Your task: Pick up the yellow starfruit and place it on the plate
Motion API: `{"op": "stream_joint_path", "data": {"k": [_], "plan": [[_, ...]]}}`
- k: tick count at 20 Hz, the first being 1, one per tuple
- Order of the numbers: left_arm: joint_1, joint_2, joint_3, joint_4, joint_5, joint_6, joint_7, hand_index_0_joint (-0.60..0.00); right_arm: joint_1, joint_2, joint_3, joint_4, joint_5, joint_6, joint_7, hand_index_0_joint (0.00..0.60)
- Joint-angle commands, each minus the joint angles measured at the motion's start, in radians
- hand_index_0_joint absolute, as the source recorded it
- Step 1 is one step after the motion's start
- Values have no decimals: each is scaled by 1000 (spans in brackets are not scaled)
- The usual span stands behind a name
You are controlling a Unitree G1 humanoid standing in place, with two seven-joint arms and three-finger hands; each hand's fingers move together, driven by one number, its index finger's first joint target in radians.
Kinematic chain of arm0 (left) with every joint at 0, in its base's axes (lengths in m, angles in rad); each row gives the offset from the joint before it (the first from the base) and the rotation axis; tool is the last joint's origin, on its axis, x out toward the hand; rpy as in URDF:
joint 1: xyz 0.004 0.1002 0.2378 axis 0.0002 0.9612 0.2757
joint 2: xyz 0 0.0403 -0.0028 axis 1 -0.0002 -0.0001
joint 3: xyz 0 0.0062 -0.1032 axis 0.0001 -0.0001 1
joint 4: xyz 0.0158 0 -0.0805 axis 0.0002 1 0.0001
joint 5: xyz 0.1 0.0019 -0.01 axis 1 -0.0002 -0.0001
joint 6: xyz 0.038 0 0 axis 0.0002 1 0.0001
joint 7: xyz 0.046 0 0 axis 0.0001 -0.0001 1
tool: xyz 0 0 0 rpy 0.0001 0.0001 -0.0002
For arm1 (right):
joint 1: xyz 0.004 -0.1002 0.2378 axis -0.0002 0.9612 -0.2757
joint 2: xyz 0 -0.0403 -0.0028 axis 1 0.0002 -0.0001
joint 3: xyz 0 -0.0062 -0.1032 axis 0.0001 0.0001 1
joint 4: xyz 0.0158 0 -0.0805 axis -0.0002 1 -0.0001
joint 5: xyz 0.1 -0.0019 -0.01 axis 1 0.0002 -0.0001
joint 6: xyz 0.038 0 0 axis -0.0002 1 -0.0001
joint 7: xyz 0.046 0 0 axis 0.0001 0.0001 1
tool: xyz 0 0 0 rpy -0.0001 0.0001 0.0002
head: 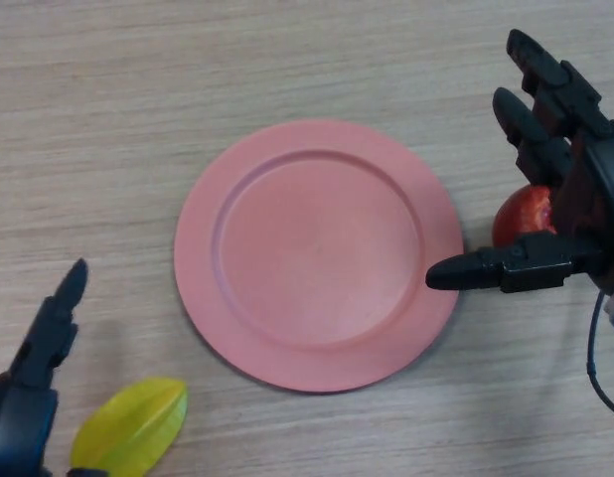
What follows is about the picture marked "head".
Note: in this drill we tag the yellow starfruit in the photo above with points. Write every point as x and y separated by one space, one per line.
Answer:
133 427

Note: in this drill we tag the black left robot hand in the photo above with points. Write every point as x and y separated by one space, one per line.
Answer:
34 367

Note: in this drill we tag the pink round plate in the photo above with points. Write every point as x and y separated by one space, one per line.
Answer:
319 256

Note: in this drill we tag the red apple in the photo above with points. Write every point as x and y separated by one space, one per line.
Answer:
520 216

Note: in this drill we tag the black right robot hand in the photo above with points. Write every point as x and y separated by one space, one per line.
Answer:
580 199

